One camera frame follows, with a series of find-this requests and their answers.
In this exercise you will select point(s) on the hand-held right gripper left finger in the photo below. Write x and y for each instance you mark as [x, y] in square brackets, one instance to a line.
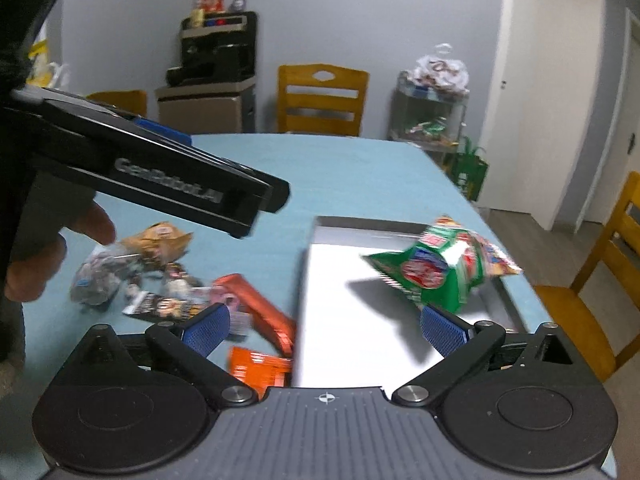
[207, 329]

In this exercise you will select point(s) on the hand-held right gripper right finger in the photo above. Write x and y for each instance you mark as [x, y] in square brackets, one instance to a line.
[442, 332]

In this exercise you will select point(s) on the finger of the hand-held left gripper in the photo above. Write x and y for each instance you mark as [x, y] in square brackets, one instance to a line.
[275, 194]
[162, 131]

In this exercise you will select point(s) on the cartoon printed snack packet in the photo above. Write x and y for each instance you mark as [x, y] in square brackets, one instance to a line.
[160, 306]

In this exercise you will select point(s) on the small orange snack packet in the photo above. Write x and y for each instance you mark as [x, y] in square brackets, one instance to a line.
[260, 367]

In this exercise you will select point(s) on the green snack bag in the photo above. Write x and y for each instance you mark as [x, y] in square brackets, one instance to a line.
[440, 265]

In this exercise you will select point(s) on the gold snack packet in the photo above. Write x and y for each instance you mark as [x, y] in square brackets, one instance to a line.
[155, 240]

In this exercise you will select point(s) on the grey cardboard box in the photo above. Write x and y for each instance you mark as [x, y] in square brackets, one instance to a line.
[340, 320]

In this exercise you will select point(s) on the clear bag of nuts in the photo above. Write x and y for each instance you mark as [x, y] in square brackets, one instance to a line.
[97, 275]

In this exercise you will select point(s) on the plastic bag of snacks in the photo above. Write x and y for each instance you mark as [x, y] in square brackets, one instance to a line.
[440, 72]

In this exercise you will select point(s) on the person's left hand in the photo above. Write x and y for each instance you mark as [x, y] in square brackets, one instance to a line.
[35, 272]

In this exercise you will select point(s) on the grey cabinet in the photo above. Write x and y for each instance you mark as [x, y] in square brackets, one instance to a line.
[205, 110]

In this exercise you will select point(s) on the wooden chair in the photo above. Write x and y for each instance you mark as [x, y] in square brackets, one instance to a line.
[117, 102]
[575, 310]
[322, 95]

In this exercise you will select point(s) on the long orange foil packet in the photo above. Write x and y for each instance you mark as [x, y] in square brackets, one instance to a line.
[260, 310]

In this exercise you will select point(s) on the black coffee machine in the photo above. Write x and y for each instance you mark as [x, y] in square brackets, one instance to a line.
[215, 55]

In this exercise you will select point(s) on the yellow bag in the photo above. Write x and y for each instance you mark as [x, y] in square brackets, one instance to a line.
[42, 65]

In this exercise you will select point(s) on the small grey jar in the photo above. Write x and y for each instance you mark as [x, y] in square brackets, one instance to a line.
[239, 5]

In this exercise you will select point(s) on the glass shelf cart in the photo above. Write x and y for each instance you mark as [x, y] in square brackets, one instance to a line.
[425, 115]

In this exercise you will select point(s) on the white door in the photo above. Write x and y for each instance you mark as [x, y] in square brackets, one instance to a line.
[540, 85]

